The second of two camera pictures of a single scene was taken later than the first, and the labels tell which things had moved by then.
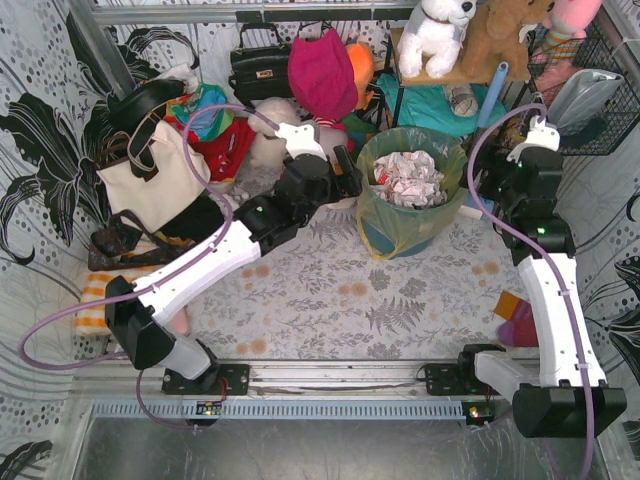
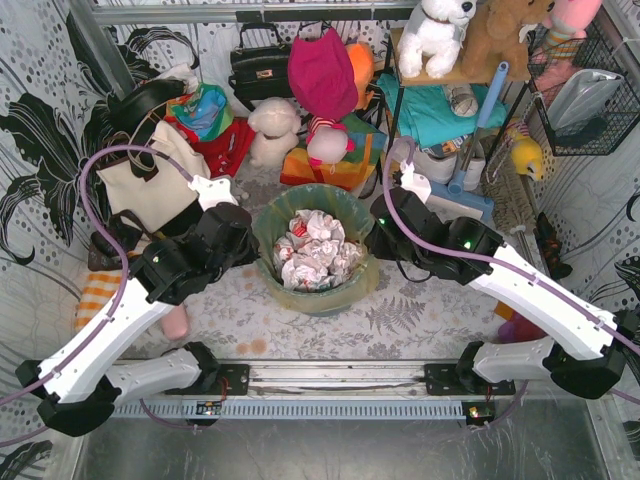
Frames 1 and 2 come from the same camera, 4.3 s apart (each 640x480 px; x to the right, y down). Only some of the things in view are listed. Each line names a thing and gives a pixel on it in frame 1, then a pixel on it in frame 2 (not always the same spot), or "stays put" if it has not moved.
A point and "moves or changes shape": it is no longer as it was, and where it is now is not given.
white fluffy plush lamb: x=269 y=147 stays put
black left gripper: x=338 y=178 → x=245 y=245
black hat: x=125 y=106 stays put
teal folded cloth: x=430 y=106 stays put
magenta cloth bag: x=321 y=75 stays put
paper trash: x=410 y=179 → x=314 y=255
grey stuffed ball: x=462 y=99 stays put
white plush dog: x=434 y=34 stays put
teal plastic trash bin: x=396 y=230 moves or changes shape
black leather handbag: x=261 y=72 stays put
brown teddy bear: x=498 y=30 stays put
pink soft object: x=181 y=321 stays put
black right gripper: x=493 y=181 → x=379 y=239
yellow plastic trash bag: x=383 y=226 → x=271 y=222
